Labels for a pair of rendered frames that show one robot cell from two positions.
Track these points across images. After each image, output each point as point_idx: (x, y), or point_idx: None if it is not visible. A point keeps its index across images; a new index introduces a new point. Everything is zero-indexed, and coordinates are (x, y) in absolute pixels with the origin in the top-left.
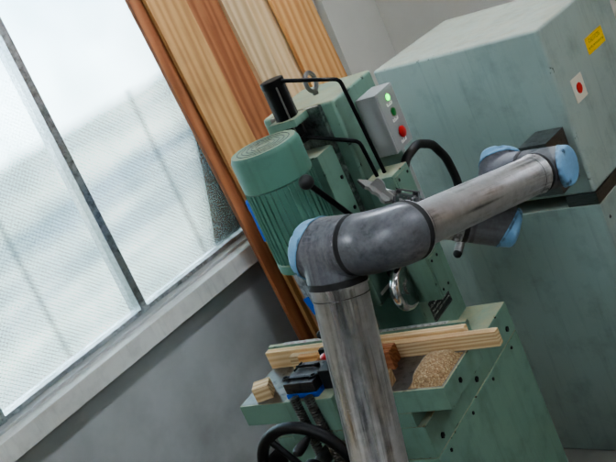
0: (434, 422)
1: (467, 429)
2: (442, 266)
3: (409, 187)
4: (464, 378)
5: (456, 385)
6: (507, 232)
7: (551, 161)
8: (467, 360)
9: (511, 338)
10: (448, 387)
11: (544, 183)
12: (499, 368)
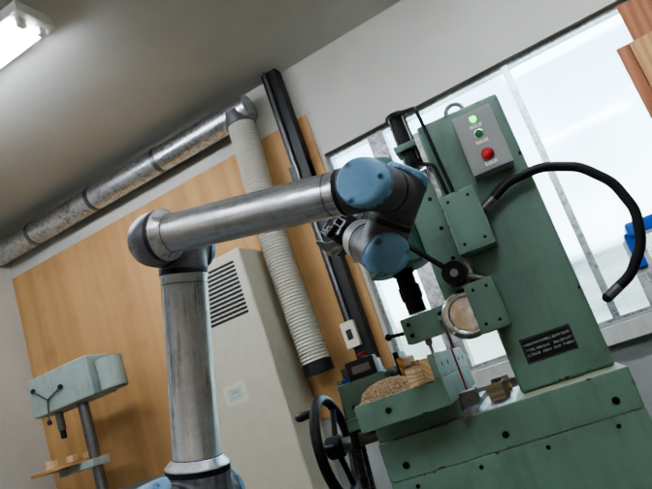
0: (398, 447)
1: (462, 479)
2: (494, 299)
3: (465, 211)
4: (398, 411)
5: (377, 413)
6: (361, 257)
7: (336, 177)
8: (411, 396)
9: (624, 415)
10: (363, 410)
11: (317, 202)
12: (571, 440)
